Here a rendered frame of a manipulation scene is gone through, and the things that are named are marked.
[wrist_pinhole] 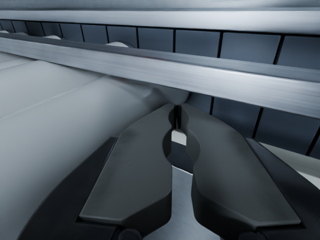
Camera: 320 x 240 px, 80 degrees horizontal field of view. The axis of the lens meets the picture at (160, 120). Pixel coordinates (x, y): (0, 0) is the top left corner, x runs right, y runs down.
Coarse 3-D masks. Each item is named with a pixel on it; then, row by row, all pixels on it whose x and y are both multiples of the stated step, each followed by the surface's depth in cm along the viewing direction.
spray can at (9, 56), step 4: (48, 36) 23; (52, 36) 23; (56, 36) 23; (60, 36) 23; (0, 52) 18; (4, 52) 18; (0, 56) 18; (4, 56) 18; (8, 56) 18; (12, 56) 19; (16, 56) 19; (20, 56) 19; (24, 56) 19; (0, 60) 18; (4, 60) 18
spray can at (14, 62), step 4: (8, 60) 16; (12, 60) 16; (16, 60) 16; (20, 60) 16; (24, 60) 16; (28, 60) 16; (32, 60) 16; (36, 60) 17; (0, 64) 15; (4, 64) 15; (8, 64) 15; (12, 64) 15; (16, 64) 16; (20, 64) 16; (0, 68) 15; (4, 68) 15
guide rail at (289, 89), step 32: (0, 32) 17; (64, 64) 12; (96, 64) 10; (128, 64) 9; (160, 64) 8; (192, 64) 7; (224, 64) 7; (256, 64) 7; (224, 96) 7; (256, 96) 7; (288, 96) 6
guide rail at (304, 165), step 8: (176, 120) 17; (176, 128) 16; (176, 136) 16; (184, 136) 16; (184, 144) 16; (264, 144) 14; (272, 152) 13; (280, 152) 13; (288, 152) 13; (288, 160) 13; (296, 160) 13; (304, 160) 13; (312, 160) 13; (296, 168) 12; (304, 168) 12; (312, 168) 12; (304, 176) 12; (312, 176) 12
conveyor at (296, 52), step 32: (32, 32) 26; (64, 32) 23; (96, 32) 20; (128, 32) 18; (160, 32) 16; (192, 32) 15; (224, 32) 14; (288, 64) 12; (192, 96) 17; (256, 128) 16; (288, 128) 14
